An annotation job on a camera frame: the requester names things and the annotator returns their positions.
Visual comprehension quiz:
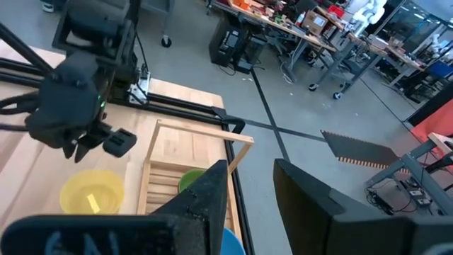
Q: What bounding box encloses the orange red partition panel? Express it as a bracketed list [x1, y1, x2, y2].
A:
[410, 108, 453, 143]

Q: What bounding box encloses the black aluminium table frame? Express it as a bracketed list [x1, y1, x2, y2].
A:
[0, 23, 256, 255]

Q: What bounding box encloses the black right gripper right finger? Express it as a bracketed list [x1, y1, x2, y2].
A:
[273, 158, 453, 255]

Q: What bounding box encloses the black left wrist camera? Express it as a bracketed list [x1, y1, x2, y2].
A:
[102, 128, 138, 159]

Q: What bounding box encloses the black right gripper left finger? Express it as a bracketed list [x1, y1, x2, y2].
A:
[0, 159, 229, 255]

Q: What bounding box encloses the grey metal stand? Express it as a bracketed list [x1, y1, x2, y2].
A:
[365, 139, 453, 217]

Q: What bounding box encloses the cluttered workbench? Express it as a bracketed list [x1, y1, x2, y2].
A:
[212, 0, 429, 101]

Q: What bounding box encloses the black floor mat orange edge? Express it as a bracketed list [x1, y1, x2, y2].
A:
[320, 130, 412, 175]

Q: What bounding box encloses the green translucent plastic bowl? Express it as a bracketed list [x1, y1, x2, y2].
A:
[178, 168, 207, 194]

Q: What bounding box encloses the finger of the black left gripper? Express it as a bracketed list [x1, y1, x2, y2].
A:
[62, 140, 76, 159]
[74, 136, 93, 164]

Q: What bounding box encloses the wooden slatted shelf rack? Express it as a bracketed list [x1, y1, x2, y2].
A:
[136, 119, 255, 242]

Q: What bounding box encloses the black power strip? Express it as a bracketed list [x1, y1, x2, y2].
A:
[367, 186, 433, 216]

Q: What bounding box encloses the black computer tower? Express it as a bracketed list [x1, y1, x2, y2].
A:
[208, 16, 268, 74]

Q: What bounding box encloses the cardboard box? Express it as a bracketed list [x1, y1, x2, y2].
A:
[302, 10, 328, 35]

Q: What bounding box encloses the yellow translucent plastic bowl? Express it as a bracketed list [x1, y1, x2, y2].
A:
[59, 169, 125, 216]

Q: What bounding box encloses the blue plastic bowl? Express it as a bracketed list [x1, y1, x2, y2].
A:
[219, 227, 247, 255]

